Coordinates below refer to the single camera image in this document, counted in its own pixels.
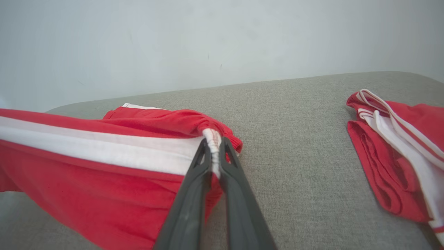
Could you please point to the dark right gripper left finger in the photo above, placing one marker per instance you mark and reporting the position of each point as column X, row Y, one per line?
column 190, row 208

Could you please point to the grey fabric sofa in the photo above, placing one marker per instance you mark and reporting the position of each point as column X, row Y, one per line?
column 295, row 139

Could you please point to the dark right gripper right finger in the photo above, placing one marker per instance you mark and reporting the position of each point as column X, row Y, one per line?
column 242, row 208

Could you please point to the red Bulls jersey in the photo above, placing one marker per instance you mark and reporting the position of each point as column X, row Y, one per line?
column 392, row 166

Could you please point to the red shorts with white stripe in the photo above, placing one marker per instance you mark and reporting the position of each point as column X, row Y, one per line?
column 86, row 173

